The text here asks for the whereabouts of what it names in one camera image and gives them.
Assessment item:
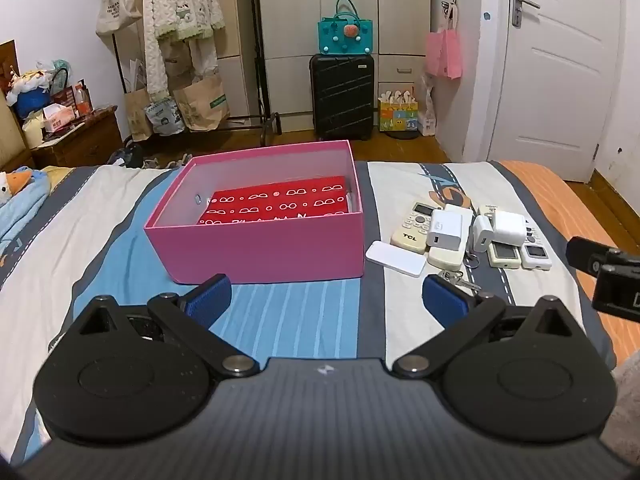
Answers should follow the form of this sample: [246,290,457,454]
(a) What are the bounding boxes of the wooden nightstand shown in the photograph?
[31,105,124,168]

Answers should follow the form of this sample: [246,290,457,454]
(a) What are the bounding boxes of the cream container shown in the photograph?
[21,112,47,149]

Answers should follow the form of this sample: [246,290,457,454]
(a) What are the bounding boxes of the light blue blanket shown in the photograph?
[0,166,52,256]

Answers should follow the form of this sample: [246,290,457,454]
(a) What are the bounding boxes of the pink cardboard box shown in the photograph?
[144,140,368,285]

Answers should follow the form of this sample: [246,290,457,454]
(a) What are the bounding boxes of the black metal clothes rack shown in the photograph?
[102,0,283,146]

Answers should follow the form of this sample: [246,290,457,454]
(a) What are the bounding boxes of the beige hanging garment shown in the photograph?
[162,35,221,91]

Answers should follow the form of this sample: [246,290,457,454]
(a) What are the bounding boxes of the pink paper bag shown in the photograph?
[425,27,463,81]

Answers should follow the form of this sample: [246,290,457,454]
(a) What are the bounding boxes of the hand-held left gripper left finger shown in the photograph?
[70,273,261,378]

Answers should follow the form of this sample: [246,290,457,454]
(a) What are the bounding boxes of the red box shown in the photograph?
[51,80,94,116]

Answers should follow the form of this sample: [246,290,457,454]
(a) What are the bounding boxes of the beige wooden cabinet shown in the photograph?
[205,0,258,121]

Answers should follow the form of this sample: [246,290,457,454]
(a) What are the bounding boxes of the metal door handle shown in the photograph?
[511,0,542,29]

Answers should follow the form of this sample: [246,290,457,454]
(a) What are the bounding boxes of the tissue box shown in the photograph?
[41,104,77,134]

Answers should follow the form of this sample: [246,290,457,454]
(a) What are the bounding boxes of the teal handbag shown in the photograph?
[318,0,375,55]

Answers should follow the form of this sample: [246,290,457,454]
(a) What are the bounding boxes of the pale green remote control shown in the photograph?
[476,204,522,269]

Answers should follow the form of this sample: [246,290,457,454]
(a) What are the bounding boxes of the large brown paper bag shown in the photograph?
[172,74,232,132]

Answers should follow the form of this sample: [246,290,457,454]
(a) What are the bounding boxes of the red printed paper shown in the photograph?
[197,176,349,225]

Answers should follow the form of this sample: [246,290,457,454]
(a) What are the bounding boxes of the small brown paper bag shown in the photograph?
[123,87,153,142]

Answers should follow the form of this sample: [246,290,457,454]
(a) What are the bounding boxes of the dark shoe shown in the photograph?
[107,144,146,168]

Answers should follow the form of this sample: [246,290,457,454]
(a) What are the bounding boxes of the white plug charger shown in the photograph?
[492,210,530,246]

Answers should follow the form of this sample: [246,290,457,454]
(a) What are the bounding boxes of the white door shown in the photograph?
[487,0,626,184]

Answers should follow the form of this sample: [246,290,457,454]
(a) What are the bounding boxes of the wall hook with strap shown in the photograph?
[439,0,460,31]

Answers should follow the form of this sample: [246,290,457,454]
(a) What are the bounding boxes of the blue container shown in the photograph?
[12,89,51,120]

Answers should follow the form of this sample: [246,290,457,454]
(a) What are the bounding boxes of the large white charger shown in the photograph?
[426,209,463,250]

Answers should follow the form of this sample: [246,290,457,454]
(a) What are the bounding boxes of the grey shoes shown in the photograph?
[142,152,197,171]

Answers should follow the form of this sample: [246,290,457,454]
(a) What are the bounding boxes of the black suitcase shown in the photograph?
[309,52,376,142]

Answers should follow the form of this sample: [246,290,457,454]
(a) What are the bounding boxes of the wooden headboard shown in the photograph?
[0,39,36,173]

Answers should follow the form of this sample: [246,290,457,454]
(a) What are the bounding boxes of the metal key bunch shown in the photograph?
[437,252,482,292]

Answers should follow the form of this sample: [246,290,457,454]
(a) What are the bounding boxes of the white knit cardigan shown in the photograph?
[142,0,224,103]

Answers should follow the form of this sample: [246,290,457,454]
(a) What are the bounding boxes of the white remote control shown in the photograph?
[520,220,554,270]

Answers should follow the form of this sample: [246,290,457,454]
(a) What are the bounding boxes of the grey wardrobe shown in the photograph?
[257,0,433,131]

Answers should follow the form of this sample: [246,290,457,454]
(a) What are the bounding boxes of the white printed bag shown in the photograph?
[145,99,187,137]

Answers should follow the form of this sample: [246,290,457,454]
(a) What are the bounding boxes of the small white charger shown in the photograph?
[471,215,496,253]

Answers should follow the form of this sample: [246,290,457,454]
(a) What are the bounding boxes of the white power bank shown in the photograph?
[365,240,426,277]

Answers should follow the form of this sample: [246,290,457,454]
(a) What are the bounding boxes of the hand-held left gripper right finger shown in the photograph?
[392,275,586,380]

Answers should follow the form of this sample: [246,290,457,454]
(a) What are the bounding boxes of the orange striped blanket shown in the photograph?
[495,160,640,376]

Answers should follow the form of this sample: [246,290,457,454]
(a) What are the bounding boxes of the colourful gift bag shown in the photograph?
[378,87,419,133]

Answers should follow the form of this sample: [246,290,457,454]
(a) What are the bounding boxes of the white goose plush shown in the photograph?
[0,170,36,196]

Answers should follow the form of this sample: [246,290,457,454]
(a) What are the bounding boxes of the cream air conditioner remote control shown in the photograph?
[390,202,441,253]

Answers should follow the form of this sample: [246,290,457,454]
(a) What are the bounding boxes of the green white plastic bag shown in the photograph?
[36,59,76,92]

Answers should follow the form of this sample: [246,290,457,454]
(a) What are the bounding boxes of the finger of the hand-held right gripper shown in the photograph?
[592,252,640,323]
[567,236,623,277]

